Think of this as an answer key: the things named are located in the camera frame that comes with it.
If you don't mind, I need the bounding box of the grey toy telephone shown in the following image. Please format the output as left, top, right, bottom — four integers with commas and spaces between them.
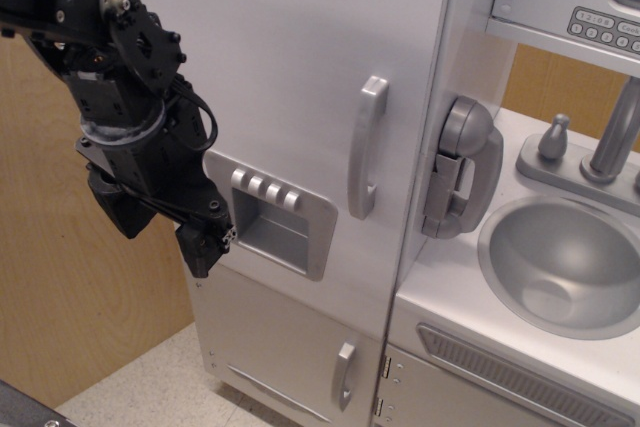
421, 96, 504, 239

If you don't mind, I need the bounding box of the silver round sink basin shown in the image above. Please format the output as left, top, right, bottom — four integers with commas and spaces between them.
478, 197, 639, 340

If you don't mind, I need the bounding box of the grey faucet knob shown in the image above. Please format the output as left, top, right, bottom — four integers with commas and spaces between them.
538, 114, 570, 161

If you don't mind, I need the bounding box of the grey toy faucet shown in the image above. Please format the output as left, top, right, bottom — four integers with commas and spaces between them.
580, 76, 639, 184

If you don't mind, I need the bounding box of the white toy kitchen cabinet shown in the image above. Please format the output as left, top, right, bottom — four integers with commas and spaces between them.
389, 0, 639, 405

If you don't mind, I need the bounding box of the silver door handle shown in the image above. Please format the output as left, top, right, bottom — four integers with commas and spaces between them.
347, 76, 389, 220
331, 342, 356, 411

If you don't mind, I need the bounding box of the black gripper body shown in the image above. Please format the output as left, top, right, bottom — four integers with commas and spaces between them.
76, 119, 231, 231

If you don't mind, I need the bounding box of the white fridge door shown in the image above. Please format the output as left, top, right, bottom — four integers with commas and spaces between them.
142, 0, 445, 339
188, 265, 382, 426

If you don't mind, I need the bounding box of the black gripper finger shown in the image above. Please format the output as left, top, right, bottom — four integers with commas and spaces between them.
175, 224, 236, 278
87, 163, 156, 239

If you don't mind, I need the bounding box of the brass upper hinge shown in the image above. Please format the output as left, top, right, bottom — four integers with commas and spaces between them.
381, 355, 391, 378

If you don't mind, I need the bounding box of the brass lower hinge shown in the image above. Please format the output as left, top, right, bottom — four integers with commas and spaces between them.
373, 397, 384, 418

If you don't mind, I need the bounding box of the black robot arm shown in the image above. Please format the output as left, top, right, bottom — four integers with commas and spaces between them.
1, 0, 236, 278

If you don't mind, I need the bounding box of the black case corner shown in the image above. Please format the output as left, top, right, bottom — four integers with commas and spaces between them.
1, 381, 76, 427

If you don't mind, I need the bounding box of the white toy microwave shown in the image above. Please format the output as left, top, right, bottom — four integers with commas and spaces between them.
487, 0, 639, 77

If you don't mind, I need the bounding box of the silver ice dispenser panel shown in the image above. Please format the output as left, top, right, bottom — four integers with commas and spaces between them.
204, 151, 338, 282

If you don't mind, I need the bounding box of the brass hinge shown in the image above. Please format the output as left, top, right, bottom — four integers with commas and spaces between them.
381, 355, 391, 378
373, 397, 384, 418

